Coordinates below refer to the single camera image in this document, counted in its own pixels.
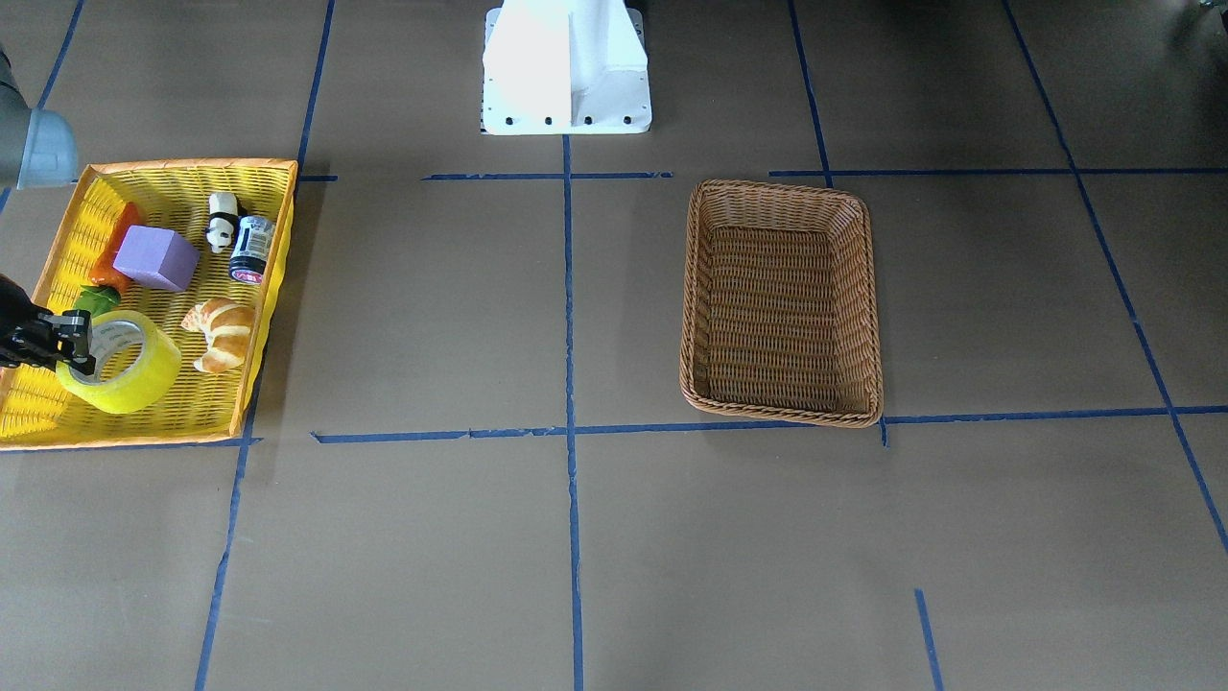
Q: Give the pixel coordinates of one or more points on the toy carrot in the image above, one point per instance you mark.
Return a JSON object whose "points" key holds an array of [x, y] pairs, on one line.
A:
{"points": [[106, 285]]}

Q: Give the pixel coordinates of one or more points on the yellow tape roll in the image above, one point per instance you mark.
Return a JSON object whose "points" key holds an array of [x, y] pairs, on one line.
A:
{"points": [[136, 363]]}

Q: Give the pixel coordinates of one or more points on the toy croissant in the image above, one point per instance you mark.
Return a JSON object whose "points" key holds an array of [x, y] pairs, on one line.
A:
{"points": [[226, 326]]}

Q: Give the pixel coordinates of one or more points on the panda figurine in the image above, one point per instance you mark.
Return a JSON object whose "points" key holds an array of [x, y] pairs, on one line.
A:
{"points": [[225, 212]]}

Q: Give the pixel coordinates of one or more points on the yellow woven plastic basket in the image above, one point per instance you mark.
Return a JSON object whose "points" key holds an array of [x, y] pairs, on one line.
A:
{"points": [[38, 413]]}

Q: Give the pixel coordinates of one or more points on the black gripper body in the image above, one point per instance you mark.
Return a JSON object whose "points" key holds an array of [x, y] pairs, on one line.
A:
{"points": [[21, 331]]}

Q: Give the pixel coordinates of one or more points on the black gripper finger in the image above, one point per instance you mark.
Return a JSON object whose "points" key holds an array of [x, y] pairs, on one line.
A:
{"points": [[73, 341]]}

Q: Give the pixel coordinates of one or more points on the purple foam block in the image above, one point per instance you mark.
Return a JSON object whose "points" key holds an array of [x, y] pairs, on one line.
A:
{"points": [[157, 258]]}

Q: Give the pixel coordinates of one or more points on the small dark can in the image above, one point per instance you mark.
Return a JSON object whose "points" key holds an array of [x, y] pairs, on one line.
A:
{"points": [[251, 250]]}

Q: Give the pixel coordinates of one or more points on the brown wicker basket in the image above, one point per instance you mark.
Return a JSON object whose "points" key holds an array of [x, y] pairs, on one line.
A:
{"points": [[779, 314]]}

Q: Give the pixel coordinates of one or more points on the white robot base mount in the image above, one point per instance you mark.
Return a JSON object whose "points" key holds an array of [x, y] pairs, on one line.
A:
{"points": [[565, 68]]}

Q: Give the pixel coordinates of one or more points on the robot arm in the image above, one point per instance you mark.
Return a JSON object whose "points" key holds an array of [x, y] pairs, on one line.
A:
{"points": [[38, 149]]}

